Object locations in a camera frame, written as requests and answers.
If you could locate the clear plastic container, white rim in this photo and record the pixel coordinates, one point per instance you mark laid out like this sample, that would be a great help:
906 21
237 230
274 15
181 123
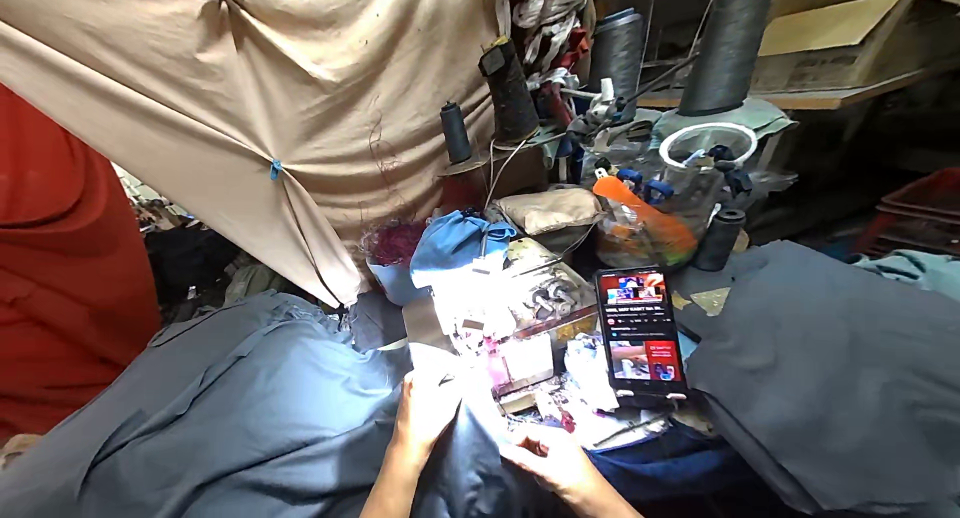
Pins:
686 184

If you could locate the small dark thread spool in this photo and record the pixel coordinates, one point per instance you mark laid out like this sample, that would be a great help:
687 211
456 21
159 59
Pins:
455 134

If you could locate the person's left forearm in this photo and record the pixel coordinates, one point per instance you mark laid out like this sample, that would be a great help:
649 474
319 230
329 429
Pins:
394 486

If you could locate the large dark grey fabric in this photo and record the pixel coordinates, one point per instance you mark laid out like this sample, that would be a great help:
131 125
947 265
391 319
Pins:
255 420

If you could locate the sewing machine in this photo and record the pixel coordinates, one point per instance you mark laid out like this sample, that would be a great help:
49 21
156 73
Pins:
536 319

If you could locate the pile of grey fabric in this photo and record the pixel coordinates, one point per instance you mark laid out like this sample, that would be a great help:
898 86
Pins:
832 375

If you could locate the beige cloth curtain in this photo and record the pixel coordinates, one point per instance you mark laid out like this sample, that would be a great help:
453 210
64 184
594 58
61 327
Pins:
300 90

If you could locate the black smartphone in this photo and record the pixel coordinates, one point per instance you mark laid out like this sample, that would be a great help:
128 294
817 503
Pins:
641 334

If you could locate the spool stand disc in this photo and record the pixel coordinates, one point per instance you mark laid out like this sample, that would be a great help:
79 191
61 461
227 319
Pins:
465 165

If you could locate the wooden shelf board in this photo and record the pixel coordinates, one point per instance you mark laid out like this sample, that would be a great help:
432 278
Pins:
810 98

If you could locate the large grey thread cone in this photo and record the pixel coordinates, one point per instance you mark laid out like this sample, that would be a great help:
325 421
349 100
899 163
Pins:
726 49

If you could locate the pile of dark clutter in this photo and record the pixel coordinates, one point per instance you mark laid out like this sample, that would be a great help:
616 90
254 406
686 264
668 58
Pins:
184 255

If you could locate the red plastic crate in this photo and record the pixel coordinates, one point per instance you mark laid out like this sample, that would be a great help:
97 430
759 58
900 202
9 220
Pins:
919 207

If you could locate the blue tie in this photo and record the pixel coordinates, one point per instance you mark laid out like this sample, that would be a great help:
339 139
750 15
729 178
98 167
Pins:
275 170

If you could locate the grey cone thread spool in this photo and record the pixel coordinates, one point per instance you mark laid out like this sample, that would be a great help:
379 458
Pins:
616 49

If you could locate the person's right fingers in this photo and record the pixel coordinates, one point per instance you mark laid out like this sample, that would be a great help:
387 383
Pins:
534 432

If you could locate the pale teal fabric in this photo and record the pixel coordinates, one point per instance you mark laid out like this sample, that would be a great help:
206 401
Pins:
919 269

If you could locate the cardboard box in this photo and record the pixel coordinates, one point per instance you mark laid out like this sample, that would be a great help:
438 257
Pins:
832 45

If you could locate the bundle of fabric strips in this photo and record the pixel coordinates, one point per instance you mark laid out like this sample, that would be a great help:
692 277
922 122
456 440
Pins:
551 23

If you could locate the light blue bucket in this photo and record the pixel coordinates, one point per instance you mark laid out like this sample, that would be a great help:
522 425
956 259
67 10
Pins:
394 281

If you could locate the short black thread spool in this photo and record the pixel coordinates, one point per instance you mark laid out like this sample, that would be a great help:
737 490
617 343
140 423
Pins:
720 240

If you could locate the dark blue cloth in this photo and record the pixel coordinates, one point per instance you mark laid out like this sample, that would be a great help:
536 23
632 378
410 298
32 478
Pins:
660 464

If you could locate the tangle of maroon threads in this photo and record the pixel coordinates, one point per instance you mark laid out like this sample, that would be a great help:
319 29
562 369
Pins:
397 243

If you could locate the red fabric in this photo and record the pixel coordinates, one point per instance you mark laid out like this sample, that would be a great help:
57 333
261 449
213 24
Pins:
60 263

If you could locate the beige fabric pouch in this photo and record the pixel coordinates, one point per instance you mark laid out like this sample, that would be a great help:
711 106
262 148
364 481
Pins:
551 209

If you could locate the black cone thread spool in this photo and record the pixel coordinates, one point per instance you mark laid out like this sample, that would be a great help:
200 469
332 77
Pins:
512 94

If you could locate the light blue cloth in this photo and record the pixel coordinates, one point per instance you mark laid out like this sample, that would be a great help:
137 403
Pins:
454 244

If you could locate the person's right thumb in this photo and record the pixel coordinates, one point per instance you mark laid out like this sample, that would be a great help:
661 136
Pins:
523 458

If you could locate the person's right hand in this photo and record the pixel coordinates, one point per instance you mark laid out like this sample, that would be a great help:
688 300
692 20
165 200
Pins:
559 462

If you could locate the pale green cloth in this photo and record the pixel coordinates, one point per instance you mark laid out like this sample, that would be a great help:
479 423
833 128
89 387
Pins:
757 119

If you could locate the person's left fingers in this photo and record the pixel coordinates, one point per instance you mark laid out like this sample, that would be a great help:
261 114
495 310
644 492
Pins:
436 364

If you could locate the person's left hand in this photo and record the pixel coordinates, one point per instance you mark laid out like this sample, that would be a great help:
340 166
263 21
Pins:
424 413

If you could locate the person's right forearm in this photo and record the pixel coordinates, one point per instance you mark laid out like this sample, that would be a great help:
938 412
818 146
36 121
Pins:
598 498

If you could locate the white crumpled cloth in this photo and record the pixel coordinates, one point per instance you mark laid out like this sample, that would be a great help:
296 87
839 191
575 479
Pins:
589 372

